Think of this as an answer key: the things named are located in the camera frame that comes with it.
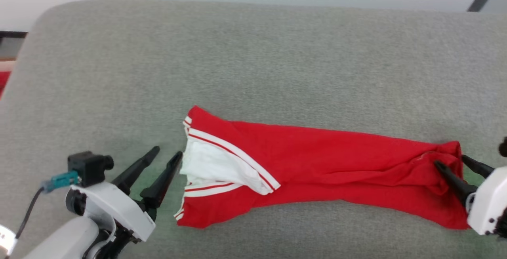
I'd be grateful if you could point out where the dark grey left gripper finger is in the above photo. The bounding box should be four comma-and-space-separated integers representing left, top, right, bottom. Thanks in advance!
140, 152, 184, 209
112, 146, 160, 196

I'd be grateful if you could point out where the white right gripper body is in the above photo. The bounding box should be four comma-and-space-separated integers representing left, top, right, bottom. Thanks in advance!
467, 166, 507, 239

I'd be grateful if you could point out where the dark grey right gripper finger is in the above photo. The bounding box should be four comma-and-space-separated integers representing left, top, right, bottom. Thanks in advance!
433, 160, 478, 208
461, 154, 496, 179

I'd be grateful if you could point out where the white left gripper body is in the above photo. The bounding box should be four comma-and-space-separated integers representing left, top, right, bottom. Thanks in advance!
65, 182, 157, 259

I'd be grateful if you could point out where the red and white basketball jersey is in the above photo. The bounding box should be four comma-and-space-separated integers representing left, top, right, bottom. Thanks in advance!
173, 105, 473, 230

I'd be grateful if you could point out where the red object on floor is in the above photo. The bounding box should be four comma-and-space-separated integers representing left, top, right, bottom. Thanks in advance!
0, 70, 12, 98

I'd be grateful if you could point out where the black cable with teal plug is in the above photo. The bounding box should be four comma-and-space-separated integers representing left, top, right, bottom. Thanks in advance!
15, 171, 80, 240

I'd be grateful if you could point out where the white cable label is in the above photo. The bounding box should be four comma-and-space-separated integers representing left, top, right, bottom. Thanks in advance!
0, 224, 17, 256

